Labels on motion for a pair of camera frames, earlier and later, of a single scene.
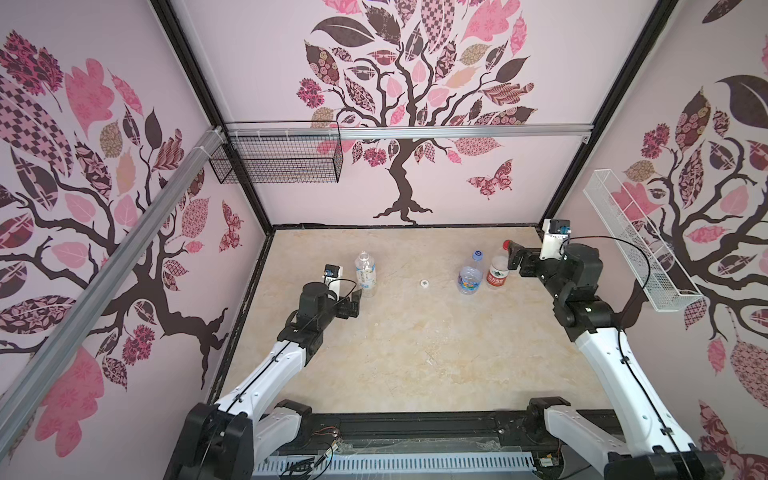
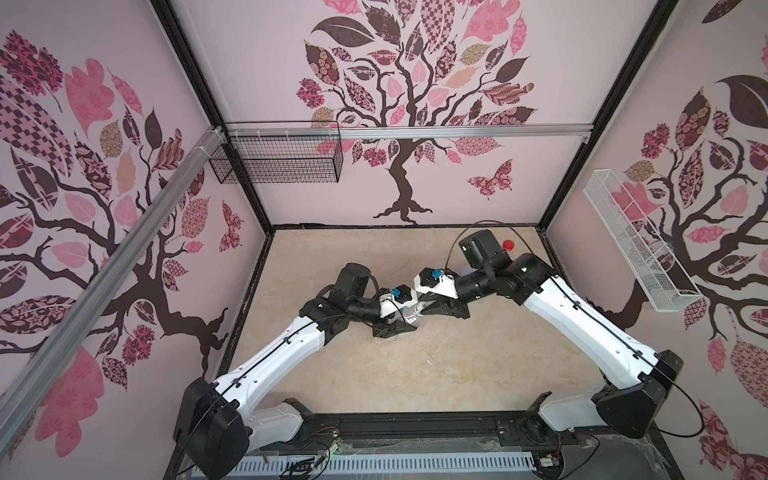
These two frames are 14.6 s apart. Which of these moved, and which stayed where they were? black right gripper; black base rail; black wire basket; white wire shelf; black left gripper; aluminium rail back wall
Moved: black right gripper; black left gripper
Stayed: aluminium rail back wall; white wire shelf; black base rail; black wire basket
